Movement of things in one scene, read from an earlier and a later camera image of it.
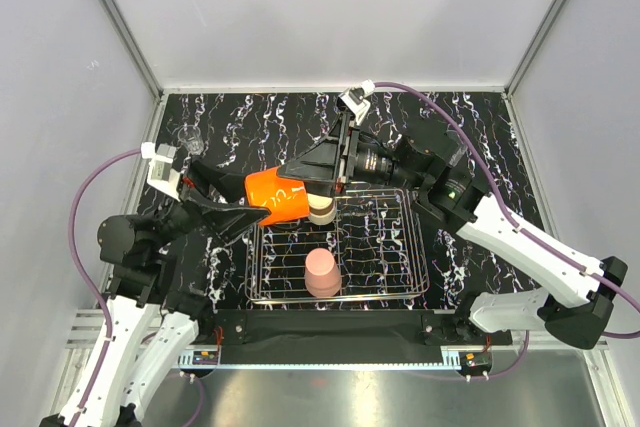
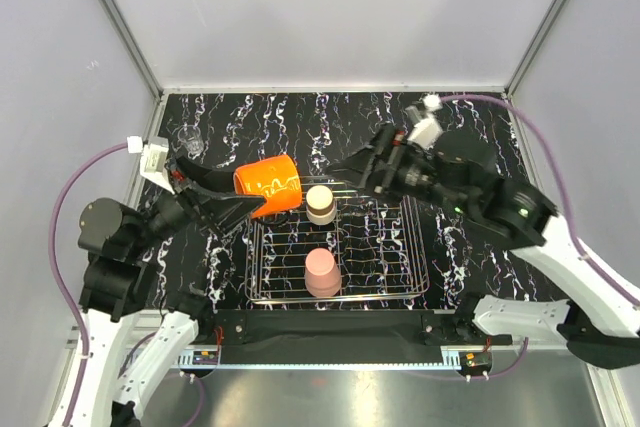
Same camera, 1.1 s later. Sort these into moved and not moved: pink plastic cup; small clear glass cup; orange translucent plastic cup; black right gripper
Moved: orange translucent plastic cup; black right gripper
Not moved: small clear glass cup; pink plastic cup
